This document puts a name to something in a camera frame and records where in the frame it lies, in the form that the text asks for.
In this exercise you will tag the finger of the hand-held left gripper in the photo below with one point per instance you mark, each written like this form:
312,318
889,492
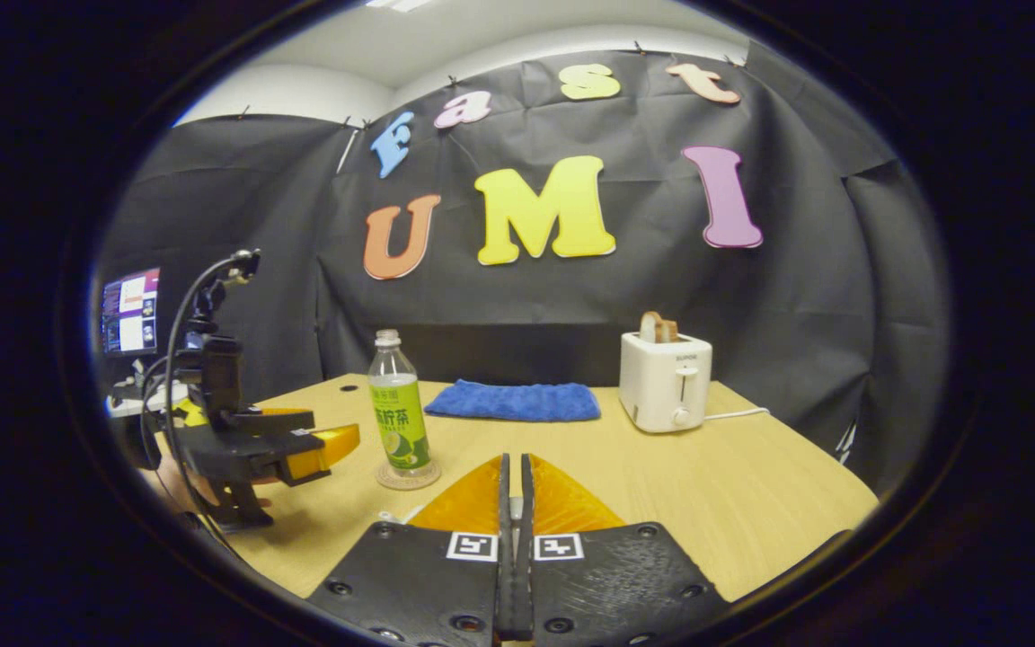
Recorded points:
279,420
320,449

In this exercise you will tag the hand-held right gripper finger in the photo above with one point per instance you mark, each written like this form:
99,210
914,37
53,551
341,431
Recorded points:
525,584
505,584

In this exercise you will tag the white teacup lid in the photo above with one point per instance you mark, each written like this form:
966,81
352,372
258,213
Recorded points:
516,512

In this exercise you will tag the clear water bottle green label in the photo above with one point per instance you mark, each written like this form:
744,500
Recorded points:
399,422

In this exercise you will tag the round wooden coaster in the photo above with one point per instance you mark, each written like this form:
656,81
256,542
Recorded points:
410,481

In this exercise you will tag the white side desk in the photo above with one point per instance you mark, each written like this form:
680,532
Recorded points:
127,409

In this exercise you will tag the computer monitor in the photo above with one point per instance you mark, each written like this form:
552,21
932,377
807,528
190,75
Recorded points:
131,310

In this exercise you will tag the blue towel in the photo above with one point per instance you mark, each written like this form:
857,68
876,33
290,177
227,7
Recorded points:
513,402

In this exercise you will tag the white toaster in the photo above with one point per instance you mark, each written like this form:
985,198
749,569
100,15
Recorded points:
664,385

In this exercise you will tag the bread slice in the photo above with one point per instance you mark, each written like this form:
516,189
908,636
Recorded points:
659,328

